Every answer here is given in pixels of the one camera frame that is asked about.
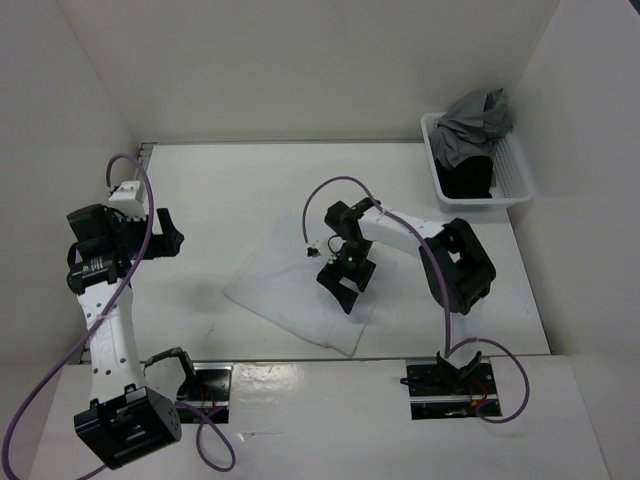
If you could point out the black skirt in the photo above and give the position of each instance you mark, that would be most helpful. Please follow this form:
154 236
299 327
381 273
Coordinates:
471 179

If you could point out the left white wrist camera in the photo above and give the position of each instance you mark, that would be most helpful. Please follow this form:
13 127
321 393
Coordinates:
128 198

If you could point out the white skirt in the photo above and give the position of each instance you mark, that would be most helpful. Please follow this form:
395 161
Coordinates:
278 283

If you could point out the white plastic laundry basket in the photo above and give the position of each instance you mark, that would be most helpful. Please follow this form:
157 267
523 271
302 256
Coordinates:
512 182

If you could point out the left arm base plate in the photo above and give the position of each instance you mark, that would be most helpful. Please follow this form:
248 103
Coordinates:
209 391

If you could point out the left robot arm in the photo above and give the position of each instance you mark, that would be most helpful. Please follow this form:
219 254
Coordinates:
126 419

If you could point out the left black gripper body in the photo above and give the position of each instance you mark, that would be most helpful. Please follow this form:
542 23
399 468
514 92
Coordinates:
133 235

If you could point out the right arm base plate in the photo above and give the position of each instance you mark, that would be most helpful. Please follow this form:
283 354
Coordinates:
431 399

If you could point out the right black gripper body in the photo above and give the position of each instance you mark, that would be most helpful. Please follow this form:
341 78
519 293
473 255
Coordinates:
350 261

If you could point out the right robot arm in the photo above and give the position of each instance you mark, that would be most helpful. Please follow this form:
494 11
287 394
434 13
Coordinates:
457 269

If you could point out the grey skirt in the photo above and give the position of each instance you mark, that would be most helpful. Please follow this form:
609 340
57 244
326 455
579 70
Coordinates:
471 128

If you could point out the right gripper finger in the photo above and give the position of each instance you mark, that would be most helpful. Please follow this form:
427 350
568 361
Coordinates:
339 292
360 276

